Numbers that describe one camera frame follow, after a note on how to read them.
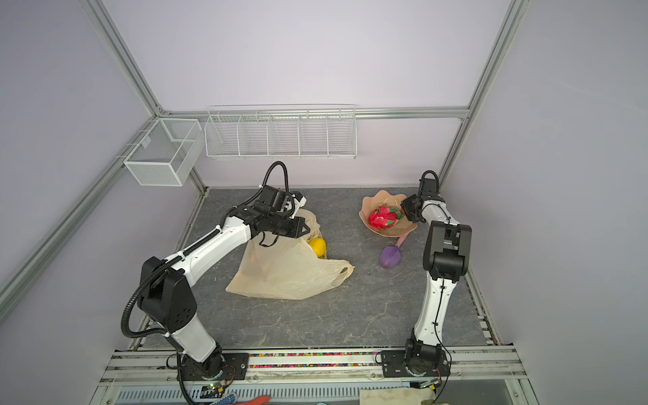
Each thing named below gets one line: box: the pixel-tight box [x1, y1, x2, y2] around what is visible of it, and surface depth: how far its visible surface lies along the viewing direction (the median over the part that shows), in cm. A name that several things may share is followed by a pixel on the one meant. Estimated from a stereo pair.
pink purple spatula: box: [379, 233, 409, 270], surface depth 98 cm
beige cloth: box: [359, 387, 436, 405], surface depth 70 cm
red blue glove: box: [211, 393, 270, 405], surface depth 70 cm
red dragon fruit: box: [367, 205, 402, 230], surface depth 102 cm
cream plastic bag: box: [226, 209, 355, 301], surface depth 82 cm
